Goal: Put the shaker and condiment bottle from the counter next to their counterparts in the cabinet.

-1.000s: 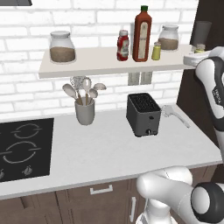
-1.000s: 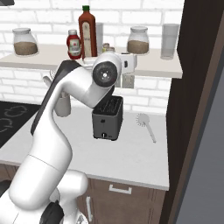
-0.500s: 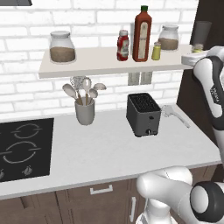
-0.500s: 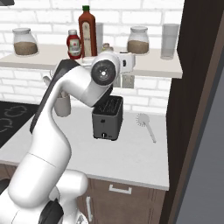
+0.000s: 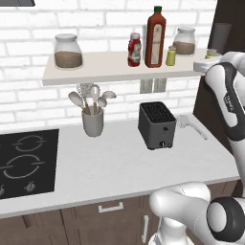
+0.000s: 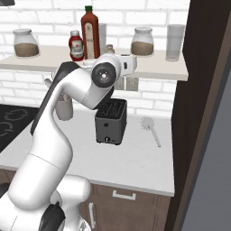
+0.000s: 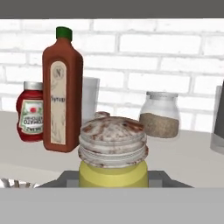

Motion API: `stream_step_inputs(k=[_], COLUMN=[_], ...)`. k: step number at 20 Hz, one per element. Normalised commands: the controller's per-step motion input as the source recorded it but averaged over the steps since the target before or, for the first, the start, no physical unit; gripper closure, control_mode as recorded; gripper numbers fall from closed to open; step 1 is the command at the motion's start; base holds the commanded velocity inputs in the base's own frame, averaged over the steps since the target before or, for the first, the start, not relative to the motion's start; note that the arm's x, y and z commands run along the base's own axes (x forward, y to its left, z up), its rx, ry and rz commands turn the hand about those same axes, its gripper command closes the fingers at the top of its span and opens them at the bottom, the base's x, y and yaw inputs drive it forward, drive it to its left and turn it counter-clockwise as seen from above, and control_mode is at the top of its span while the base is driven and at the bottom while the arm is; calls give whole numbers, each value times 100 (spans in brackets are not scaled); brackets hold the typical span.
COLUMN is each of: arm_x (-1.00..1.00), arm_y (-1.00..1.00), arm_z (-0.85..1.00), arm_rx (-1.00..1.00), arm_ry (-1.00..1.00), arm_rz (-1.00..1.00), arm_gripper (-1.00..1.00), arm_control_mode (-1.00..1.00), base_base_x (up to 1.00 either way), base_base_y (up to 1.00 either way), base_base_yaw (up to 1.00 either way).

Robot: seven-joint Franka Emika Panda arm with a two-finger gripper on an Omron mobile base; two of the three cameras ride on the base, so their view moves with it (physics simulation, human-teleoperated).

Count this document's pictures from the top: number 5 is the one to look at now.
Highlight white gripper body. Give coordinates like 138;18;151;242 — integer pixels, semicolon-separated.
192;57;222;75

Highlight yellow shaker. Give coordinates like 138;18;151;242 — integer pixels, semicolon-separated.
165;45;177;67

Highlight dark tall cabinet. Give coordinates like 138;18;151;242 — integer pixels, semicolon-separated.
192;0;245;154

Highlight tall red sauce bottle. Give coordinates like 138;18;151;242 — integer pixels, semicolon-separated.
145;5;167;69

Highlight red ketchup bottle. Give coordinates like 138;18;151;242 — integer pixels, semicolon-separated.
127;32;143;68

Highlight yellow-green round object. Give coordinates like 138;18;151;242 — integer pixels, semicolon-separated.
205;48;222;60

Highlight small glass jar brown contents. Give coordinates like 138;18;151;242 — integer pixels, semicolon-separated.
172;26;196;56

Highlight grey cylinder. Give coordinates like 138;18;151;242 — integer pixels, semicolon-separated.
209;22;233;56

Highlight silver garlic press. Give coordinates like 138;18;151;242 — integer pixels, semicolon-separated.
176;114;210;142

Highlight dark grey toaster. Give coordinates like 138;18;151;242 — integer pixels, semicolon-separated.
137;100;177;151

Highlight pale wooden spoon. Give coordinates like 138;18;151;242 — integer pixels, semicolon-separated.
100;90;118;100
96;96;108;111
67;91;91;116

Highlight pale spatula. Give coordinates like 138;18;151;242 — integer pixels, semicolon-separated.
89;84;101;116

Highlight grey utensil pot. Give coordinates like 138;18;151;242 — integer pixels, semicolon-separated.
81;106;105;139

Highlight large glass jar brown contents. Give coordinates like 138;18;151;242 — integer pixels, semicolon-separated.
53;33;84;70

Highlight brown cupboard door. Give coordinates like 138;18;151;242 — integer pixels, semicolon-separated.
139;194;165;245
0;210;69;245

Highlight brown drawer front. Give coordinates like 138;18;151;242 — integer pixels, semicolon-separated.
60;194;144;245

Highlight dark range hood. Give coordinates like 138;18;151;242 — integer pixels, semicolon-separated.
0;0;36;8

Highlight black hob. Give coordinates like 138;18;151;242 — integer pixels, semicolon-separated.
0;128;60;201

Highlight grey wall socket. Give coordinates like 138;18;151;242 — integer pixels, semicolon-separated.
139;78;154;95
153;78;167;94

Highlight pale wall shelf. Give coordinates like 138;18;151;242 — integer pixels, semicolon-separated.
41;48;209;87

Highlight wire whisk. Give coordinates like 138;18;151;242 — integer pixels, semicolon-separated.
77;82;95;109

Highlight white drawer handle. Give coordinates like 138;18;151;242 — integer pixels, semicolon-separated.
98;201;124;214

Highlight white cupboard door handle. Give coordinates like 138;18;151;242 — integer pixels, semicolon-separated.
141;214;150;244

